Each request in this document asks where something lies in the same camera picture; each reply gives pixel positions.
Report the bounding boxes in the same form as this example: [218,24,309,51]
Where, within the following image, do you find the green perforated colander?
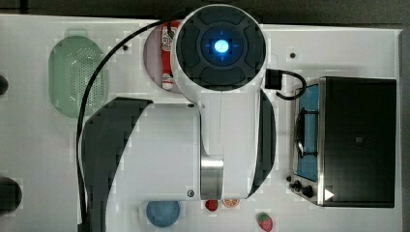
[48,28,104,118]

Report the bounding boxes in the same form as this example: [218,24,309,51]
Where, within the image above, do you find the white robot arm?
[80,5,276,232]

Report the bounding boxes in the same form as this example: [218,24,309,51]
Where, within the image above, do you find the red ketchup bottle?
[161,20,180,90]

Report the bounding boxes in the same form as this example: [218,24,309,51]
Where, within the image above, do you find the small red strawberry toy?
[205,199,219,212]

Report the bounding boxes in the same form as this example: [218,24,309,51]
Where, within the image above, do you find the large red strawberry toy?
[256,213,274,232]

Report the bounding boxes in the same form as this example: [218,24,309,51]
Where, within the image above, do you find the black toaster oven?
[287,76,397,208]

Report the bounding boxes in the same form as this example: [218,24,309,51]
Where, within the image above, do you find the pink oval plate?
[143,25,181,94]

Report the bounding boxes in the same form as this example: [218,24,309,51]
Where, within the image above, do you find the black cylinder post lower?
[0,177,22,217]

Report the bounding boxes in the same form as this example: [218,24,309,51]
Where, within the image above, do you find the blue bowl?
[146,201,180,228]

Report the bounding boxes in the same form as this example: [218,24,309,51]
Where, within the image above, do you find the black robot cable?
[75,9,188,226]

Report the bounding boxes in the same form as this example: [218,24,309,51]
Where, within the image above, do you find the orange slice toy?
[222,199,240,208]

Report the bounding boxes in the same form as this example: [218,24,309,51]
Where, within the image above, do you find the black cylinder post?
[0,177,22,217]
[0,75,9,95]

